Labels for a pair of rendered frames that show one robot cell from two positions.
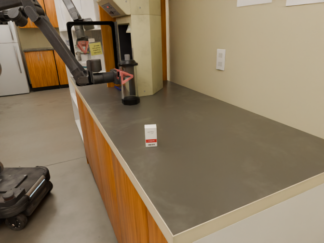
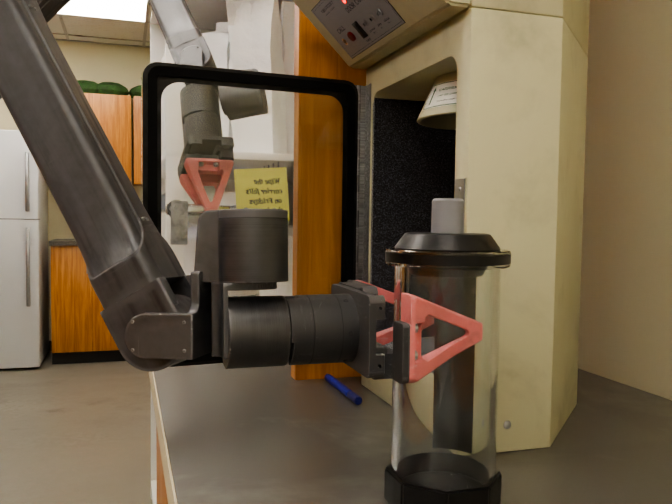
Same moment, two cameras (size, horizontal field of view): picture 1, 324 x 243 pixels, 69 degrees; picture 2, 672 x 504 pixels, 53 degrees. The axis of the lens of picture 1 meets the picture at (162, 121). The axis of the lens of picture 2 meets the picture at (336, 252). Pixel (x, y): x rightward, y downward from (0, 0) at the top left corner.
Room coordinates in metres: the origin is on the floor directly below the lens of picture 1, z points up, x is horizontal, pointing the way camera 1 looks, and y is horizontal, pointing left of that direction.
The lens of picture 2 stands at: (0.71, 0.19, 1.19)
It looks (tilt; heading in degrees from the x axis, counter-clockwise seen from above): 3 degrees down; 8
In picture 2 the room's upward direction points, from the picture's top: 1 degrees clockwise
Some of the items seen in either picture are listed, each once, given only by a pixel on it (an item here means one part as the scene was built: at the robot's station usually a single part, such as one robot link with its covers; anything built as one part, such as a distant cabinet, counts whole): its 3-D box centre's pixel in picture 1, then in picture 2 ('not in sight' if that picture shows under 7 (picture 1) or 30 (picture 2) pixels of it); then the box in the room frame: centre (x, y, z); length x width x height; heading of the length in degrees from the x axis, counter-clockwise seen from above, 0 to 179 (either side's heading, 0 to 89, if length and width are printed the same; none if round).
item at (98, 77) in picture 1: (97, 77); (254, 324); (1.24, 0.33, 1.11); 0.07 x 0.06 x 0.07; 115
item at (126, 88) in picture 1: (129, 82); (444, 370); (1.31, 0.18, 1.06); 0.11 x 0.11 x 0.21
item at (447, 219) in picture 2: (127, 60); (447, 236); (1.31, 0.18, 1.18); 0.09 x 0.09 x 0.07
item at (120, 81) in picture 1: (124, 76); (422, 331); (1.26, 0.20, 1.10); 0.09 x 0.07 x 0.07; 115
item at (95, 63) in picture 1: (90, 71); (217, 281); (1.24, 0.36, 1.14); 0.12 x 0.09 x 0.11; 88
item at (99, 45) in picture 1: (95, 53); (255, 217); (1.63, 0.43, 1.19); 0.30 x 0.01 x 0.40; 120
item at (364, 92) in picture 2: (117, 52); (361, 219); (1.70, 0.29, 1.19); 0.03 x 0.02 x 0.39; 25
